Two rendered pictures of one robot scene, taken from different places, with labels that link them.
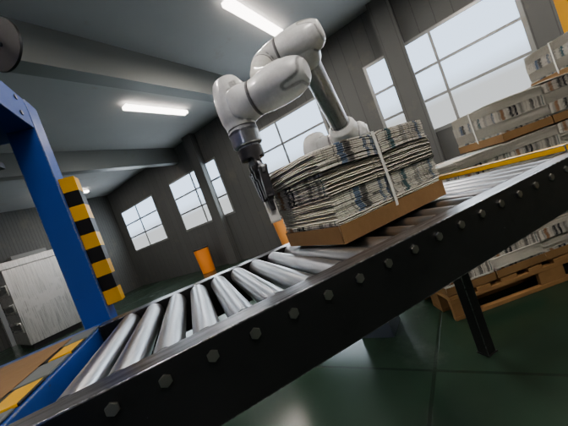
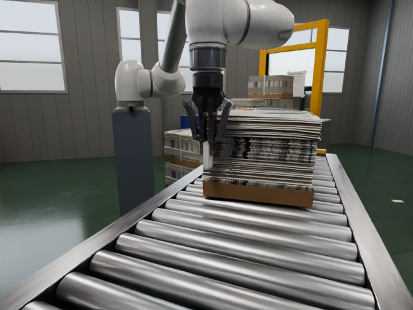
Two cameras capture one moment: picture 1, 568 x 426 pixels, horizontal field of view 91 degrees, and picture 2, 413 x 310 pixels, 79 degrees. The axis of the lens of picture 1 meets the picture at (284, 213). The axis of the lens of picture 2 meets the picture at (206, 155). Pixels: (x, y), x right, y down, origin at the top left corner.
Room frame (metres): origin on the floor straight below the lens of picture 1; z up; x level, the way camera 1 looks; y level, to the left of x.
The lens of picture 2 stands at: (0.44, 0.51, 1.07)
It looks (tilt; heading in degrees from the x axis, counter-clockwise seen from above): 13 degrees down; 311
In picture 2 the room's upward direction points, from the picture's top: straight up
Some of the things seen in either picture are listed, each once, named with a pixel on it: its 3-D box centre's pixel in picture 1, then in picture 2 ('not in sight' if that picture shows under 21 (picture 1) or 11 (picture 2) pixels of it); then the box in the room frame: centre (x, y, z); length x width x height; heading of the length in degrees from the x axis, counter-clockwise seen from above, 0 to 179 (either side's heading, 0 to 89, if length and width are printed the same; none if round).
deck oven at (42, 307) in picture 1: (30, 301); not in sight; (5.91, 5.63, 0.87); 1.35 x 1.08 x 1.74; 54
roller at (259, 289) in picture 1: (253, 286); (233, 250); (0.69, 0.13, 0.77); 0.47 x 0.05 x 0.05; 20
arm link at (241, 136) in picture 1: (245, 139); (208, 60); (0.85, 0.03, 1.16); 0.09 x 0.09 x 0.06
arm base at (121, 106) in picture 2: not in sight; (131, 106); (1.70, -0.31, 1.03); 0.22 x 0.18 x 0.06; 146
